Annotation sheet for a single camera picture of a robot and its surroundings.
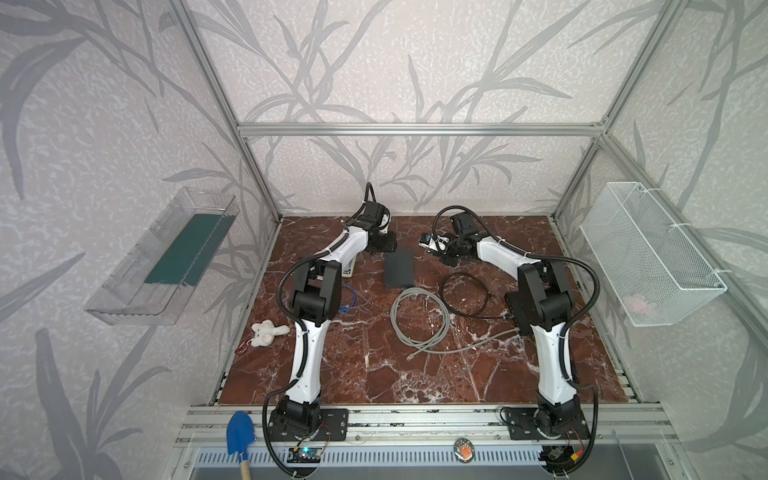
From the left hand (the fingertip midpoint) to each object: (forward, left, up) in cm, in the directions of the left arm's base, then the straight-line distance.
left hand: (396, 235), depth 104 cm
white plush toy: (-33, +38, -5) cm, 50 cm away
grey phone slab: (-11, +16, -6) cm, 20 cm away
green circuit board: (-63, +21, -9) cm, 67 cm away
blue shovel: (-59, +37, -7) cm, 70 cm away
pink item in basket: (-33, -60, +14) cm, 70 cm away
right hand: (-1, -15, -2) cm, 15 cm away
